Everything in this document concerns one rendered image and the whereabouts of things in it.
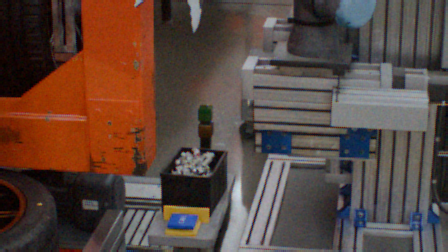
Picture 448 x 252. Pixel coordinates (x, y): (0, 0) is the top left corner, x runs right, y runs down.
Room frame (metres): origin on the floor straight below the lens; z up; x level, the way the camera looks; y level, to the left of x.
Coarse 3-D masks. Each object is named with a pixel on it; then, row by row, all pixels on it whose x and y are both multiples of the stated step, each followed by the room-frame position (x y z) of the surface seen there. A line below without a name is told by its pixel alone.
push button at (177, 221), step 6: (174, 216) 2.16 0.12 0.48; (180, 216) 2.16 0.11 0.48; (186, 216) 2.16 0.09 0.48; (192, 216) 2.16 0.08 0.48; (168, 222) 2.12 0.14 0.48; (174, 222) 2.13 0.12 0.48; (180, 222) 2.13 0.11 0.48; (186, 222) 2.13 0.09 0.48; (192, 222) 2.13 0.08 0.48; (174, 228) 2.11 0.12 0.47; (180, 228) 2.11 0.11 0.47; (186, 228) 2.11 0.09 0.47; (192, 228) 2.10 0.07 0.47
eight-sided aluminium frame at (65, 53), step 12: (60, 0) 2.73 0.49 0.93; (72, 0) 2.73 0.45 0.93; (60, 12) 2.75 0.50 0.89; (72, 12) 2.73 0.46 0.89; (60, 24) 2.74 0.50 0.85; (72, 24) 2.73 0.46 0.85; (60, 36) 2.74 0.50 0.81; (72, 36) 2.72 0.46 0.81; (60, 48) 2.73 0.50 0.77; (72, 48) 2.72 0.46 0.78; (60, 60) 2.72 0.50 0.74
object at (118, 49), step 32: (96, 0) 2.34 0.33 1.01; (128, 0) 2.33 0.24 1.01; (96, 32) 2.34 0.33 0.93; (128, 32) 2.33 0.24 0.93; (96, 64) 2.34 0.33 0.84; (128, 64) 2.33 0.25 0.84; (96, 96) 2.34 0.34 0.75; (128, 96) 2.33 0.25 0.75; (96, 128) 2.34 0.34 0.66; (128, 128) 2.32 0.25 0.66; (96, 160) 2.34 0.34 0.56; (128, 160) 2.32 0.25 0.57
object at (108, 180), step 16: (32, 176) 2.64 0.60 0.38; (48, 176) 2.60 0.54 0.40; (64, 176) 2.60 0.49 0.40; (80, 176) 2.59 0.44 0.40; (96, 176) 2.59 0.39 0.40; (112, 176) 2.61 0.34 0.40; (64, 192) 2.59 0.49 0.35; (80, 192) 2.55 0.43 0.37; (96, 192) 2.54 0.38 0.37; (112, 192) 2.57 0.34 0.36; (64, 208) 2.58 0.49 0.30; (80, 208) 2.55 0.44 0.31; (96, 208) 2.54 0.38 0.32; (112, 208) 2.56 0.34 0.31; (64, 224) 2.61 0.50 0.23; (80, 224) 2.55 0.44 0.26; (96, 224) 2.54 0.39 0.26; (64, 240) 2.56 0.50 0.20; (80, 240) 2.56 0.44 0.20
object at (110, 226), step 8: (104, 216) 2.34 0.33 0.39; (112, 216) 2.34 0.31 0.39; (120, 216) 2.36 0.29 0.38; (104, 224) 2.29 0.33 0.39; (112, 224) 2.29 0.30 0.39; (120, 224) 2.35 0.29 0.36; (96, 232) 2.24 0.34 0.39; (104, 232) 2.24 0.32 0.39; (112, 232) 2.27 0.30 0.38; (120, 232) 2.35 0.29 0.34; (96, 240) 2.19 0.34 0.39; (104, 240) 2.19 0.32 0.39; (112, 240) 2.26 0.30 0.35; (120, 240) 2.33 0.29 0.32; (88, 248) 2.15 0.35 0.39; (96, 248) 2.15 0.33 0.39; (104, 248) 2.18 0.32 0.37; (112, 248) 2.25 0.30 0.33; (120, 248) 2.33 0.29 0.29
